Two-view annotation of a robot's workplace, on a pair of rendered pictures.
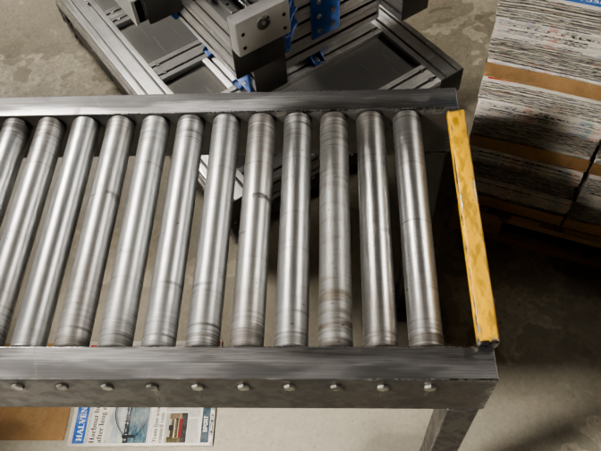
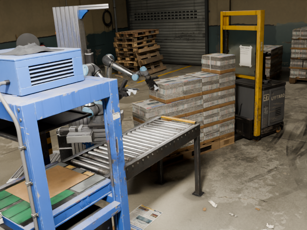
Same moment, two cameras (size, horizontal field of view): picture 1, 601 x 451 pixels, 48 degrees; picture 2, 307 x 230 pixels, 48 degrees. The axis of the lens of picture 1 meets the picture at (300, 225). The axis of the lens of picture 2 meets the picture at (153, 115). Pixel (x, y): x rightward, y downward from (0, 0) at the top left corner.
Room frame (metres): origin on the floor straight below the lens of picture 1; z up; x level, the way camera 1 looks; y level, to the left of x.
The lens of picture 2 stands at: (-1.08, 2.78, 1.96)
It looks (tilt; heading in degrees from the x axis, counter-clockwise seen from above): 17 degrees down; 303
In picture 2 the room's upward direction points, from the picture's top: 4 degrees counter-clockwise
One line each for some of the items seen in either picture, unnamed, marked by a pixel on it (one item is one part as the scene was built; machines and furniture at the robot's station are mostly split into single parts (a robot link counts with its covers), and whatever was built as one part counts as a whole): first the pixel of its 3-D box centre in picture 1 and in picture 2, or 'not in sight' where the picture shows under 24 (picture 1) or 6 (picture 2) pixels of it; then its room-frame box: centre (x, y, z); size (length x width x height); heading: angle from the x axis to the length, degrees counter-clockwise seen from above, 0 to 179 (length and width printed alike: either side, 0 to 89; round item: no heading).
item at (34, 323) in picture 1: (60, 225); (137, 143); (0.65, 0.40, 0.77); 0.47 x 0.05 x 0.05; 174
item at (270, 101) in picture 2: not in sight; (256, 105); (0.35, -2.42, 0.40); 0.69 x 0.55 x 0.80; 155
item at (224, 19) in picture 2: not in sight; (224, 70); (0.80, -2.23, 0.97); 0.09 x 0.09 x 1.75; 65
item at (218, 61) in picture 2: not in sight; (218, 100); (0.69, -1.69, 0.65); 0.39 x 0.30 x 1.29; 155
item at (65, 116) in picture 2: not in sight; (32, 120); (0.75, 1.41, 1.30); 0.55 x 0.55 x 0.03; 84
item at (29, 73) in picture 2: not in sight; (23, 67); (0.75, 1.41, 1.65); 0.60 x 0.45 x 0.20; 174
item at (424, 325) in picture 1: (415, 222); (172, 124); (0.60, -0.19, 0.77); 0.47 x 0.05 x 0.05; 174
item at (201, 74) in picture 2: not in sight; (201, 74); (0.82, -1.42, 1.06); 0.37 x 0.28 x 0.01; 153
